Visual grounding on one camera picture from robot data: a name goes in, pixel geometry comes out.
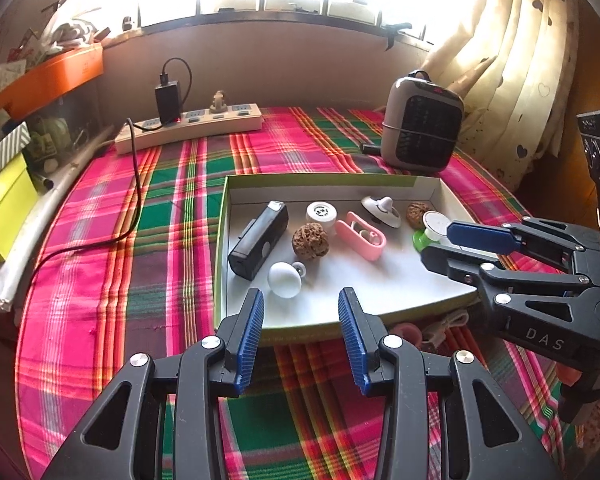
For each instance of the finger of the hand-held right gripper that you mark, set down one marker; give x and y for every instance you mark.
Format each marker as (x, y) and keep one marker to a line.
(455, 265)
(480, 237)

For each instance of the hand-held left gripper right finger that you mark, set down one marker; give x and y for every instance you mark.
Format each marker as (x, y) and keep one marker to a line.
(352, 340)

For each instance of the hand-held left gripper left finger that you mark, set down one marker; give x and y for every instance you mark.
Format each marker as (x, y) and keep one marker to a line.
(250, 335)

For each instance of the green jar with white lid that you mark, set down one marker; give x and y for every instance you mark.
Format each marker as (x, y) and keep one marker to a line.
(430, 225)

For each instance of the green and white cardboard tray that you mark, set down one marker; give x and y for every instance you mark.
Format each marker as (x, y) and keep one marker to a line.
(340, 285)

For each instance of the white egg-shaped knob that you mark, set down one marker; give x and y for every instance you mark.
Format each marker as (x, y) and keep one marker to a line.
(284, 281)

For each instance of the white suction hook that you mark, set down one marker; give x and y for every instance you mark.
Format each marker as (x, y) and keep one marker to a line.
(380, 210)

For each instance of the pink clip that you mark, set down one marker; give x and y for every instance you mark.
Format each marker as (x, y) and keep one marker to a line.
(352, 240)

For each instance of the deeply wrinkled brown walnut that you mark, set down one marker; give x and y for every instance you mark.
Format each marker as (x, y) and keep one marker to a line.
(310, 242)

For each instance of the small white round cap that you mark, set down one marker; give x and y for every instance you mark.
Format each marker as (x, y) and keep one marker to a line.
(321, 215)

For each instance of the round brown walnut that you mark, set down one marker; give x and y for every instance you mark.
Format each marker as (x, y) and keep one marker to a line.
(417, 214)

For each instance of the black rectangular device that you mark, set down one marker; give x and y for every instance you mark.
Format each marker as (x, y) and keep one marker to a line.
(257, 242)

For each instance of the grey space heater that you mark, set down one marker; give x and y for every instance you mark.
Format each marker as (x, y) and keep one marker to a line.
(422, 125)

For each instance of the pink green plaid tablecloth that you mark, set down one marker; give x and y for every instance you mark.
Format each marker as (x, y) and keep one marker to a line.
(130, 270)

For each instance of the cream curtain with hearts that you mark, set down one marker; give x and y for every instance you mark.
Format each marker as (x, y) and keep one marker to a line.
(510, 60)

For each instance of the beige power strip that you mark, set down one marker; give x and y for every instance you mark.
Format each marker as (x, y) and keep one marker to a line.
(200, 125)

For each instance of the black window clip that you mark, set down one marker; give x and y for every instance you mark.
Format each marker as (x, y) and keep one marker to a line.
(395, 32)

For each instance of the small beige plug adapter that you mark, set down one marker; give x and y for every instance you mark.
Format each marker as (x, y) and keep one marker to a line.
(218, 102)

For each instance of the black charger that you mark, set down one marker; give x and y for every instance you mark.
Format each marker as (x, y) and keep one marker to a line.
(168, 102)

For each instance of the yellow-green box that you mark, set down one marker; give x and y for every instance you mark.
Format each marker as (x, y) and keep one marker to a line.
(2, 210)

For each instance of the glass tank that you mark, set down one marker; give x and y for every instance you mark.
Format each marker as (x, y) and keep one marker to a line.
(62, 120)

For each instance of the orange box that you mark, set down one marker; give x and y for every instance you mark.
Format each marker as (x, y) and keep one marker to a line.
(45, 77)

